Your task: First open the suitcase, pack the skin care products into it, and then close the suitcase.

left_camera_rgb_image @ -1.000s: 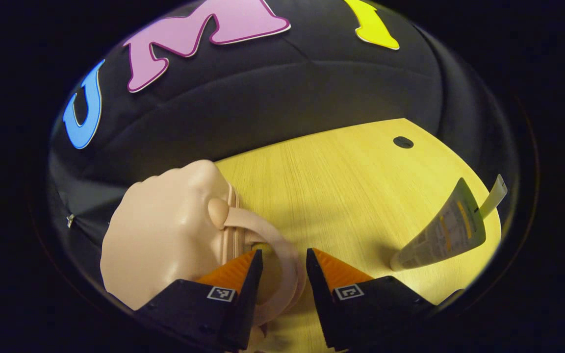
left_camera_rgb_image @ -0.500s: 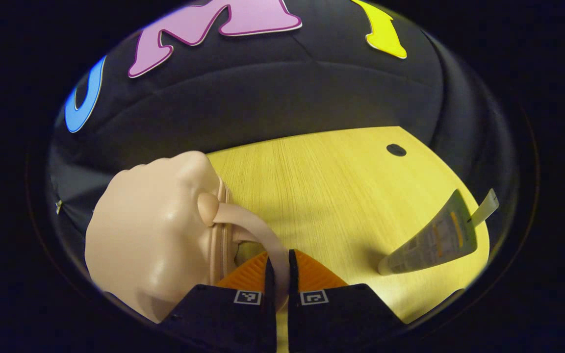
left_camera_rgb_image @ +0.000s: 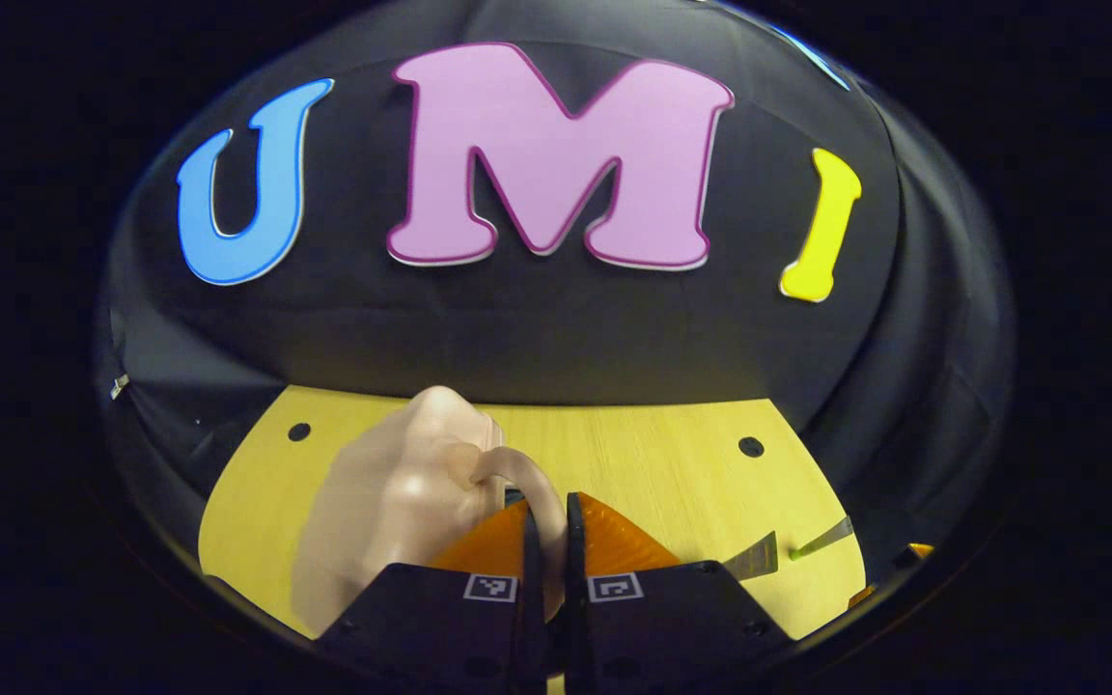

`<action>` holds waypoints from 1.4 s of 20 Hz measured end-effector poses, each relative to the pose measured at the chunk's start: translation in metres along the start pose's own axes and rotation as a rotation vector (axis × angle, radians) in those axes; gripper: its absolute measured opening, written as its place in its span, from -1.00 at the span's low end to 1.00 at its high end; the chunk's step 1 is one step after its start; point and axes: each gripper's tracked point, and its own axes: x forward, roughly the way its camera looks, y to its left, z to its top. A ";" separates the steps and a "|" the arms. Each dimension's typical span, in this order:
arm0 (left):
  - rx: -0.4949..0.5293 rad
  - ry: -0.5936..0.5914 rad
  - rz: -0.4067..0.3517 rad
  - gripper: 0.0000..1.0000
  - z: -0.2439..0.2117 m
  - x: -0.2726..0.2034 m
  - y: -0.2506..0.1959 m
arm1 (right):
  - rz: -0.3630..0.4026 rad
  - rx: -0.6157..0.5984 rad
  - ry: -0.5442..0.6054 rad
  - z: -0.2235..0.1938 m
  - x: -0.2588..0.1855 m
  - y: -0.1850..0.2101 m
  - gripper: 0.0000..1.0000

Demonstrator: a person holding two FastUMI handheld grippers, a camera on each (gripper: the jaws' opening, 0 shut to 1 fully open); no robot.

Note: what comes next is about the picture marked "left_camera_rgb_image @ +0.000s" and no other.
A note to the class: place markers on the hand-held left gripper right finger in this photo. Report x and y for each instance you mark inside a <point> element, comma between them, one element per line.
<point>577,598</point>

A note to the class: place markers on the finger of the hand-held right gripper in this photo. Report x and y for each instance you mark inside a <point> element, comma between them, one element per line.
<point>862,596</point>
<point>921,551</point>

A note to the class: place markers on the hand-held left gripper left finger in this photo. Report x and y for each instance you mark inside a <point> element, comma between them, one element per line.
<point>529,598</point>

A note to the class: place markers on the white green skin care tube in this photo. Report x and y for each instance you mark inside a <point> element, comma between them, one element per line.
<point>826,538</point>

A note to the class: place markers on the silver skin care tube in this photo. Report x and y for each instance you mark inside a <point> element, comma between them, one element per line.
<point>754,560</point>

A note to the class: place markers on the small beige suitcase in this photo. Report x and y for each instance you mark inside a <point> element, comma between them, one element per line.
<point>392,502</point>

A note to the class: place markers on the black backdrop cloth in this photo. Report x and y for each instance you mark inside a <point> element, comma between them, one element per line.
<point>556,328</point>

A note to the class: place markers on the silver metal clip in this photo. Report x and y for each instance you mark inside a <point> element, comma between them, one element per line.
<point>119,386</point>

